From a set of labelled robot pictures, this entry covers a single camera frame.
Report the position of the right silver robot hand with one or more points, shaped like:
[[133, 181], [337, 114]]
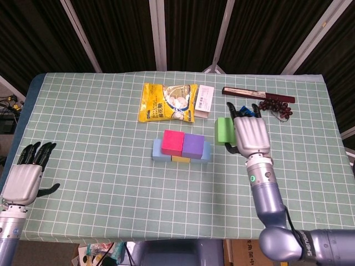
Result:
[[251, 133]]

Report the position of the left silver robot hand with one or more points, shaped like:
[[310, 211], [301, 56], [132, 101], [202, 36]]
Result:
[[23, 180]]

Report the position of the green foam cube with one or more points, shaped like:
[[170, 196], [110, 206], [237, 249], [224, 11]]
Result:
[[224, 131]]

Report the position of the light blue foam cube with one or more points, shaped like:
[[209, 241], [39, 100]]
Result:
[[156, 152], [206, 152]]

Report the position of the purple foam cube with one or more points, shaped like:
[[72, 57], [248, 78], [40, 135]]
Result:
[[192, 145]]

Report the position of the yellow foam cube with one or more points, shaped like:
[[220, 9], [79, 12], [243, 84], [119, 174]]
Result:
[[180, 159]]

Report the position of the pink-red foam cube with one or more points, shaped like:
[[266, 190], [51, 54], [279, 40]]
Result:
[[173, 142]]

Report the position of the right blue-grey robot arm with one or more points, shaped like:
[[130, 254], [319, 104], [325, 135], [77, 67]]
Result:
[[277, 210]]

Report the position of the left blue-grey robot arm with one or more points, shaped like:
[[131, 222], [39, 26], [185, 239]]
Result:
[[9, 238]]

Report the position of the blue snack packet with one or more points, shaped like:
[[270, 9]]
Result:
[[245, 111]]

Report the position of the dark red grape bunch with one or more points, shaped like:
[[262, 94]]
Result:
[[274, 106]]

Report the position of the dark red folded fan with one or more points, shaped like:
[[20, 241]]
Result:
[[244, 92]]

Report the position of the yellow marshmallow bag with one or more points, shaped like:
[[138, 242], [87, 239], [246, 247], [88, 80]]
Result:
[[152, 108]]

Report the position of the green checked tablecloth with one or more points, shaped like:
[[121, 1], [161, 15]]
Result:
[[177, 205]]

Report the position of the colourful printed packaging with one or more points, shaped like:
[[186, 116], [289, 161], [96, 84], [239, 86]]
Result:
[[94, 255]]

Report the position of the brown cardboard box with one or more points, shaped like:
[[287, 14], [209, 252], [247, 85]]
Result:
[[249, 253]]

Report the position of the blue-grey robot torso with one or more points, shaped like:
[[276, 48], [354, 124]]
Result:
[[177, 253]]

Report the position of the dark pleated curtain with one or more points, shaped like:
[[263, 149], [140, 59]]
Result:
[[122, 27]]

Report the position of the white metal frame post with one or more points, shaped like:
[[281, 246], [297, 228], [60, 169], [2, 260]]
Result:
[[350, 134], [313, 36], [80, 36], [222, 36], [11, 87], [158, 33]]

